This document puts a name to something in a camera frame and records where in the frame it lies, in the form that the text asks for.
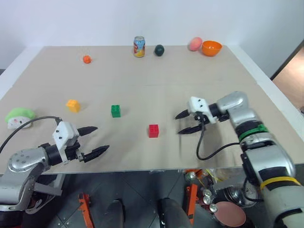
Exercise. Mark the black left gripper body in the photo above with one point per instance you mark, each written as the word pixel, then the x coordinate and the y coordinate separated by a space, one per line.
pixel 72 152

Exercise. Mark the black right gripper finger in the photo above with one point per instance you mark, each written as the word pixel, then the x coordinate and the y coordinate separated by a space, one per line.
pixel 183 114
pixel 191 130

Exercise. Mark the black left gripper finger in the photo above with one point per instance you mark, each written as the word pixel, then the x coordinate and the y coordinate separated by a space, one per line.
pixel 96 153
pixel 86 130

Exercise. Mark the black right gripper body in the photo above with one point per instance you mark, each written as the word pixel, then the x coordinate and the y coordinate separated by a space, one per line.
pixel 200 118

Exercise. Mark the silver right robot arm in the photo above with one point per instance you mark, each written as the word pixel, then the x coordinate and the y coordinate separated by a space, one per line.
pixel 268 156

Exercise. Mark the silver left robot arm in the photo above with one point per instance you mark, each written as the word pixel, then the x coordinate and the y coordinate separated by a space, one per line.
pixel 23 161

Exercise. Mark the yellow building block cube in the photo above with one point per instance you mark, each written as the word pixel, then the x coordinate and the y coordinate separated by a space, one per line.
pixel 73 106

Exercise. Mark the red building block cube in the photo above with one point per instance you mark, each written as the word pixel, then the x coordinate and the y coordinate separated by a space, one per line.
pixel 154 131

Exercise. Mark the green building block cube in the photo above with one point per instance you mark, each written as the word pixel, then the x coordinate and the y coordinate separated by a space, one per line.
pixel 116 111

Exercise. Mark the beige cardboard table cover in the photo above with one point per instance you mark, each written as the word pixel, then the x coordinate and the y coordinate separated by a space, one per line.
pixel 133 152
pixel 118 69

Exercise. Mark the silver drink can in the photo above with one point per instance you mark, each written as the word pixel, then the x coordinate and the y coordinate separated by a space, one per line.
pixel 190 177
pixel 207 196
pixel 213 208

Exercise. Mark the orange metal stand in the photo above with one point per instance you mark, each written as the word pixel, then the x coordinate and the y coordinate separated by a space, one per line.
pixel 192 199
pixel 84 209

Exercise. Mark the dark rounded shape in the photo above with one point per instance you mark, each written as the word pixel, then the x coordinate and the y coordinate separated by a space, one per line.
pixel 116 213
pixel 172 213

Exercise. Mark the green and white plush toy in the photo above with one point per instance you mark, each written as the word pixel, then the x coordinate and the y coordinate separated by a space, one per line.
pixel 17 116

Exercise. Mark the dark green ball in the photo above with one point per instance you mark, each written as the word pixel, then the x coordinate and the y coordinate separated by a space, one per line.
pixel 159 50

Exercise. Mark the orange plastic bowl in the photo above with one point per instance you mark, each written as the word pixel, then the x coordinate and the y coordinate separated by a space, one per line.
pixel 211 48

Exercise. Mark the small orange toy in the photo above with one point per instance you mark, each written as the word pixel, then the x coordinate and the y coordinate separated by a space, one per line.
pixel 87 59

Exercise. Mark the pink peach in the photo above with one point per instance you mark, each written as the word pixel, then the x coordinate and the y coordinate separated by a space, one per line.
pixel 195 44

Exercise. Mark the white table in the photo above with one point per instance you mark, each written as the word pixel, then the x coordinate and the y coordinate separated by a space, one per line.
pixel 253 61

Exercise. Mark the shiny metal pot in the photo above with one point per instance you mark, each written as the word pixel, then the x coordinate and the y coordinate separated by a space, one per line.
pixel 234 194

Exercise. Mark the colourful drink can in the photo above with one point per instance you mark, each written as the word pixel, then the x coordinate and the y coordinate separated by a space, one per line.
pixel 139 47

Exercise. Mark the round pink plate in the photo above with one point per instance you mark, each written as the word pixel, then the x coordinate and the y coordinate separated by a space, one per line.
pixel 230 213

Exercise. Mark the brown wooden door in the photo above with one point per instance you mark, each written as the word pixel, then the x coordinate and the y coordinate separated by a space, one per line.
pixel 291 78

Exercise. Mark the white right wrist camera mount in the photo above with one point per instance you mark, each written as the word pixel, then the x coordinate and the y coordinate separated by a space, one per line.
pixel 198 104

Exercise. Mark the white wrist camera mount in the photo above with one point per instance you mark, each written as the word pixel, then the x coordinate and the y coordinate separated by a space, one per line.
pixel 63 133
pixel 198 104

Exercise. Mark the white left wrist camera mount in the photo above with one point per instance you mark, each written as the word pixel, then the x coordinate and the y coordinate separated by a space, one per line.
pixel 63 133

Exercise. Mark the grey metal bracket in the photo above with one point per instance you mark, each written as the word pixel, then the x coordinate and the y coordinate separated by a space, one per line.
pixel 48 188

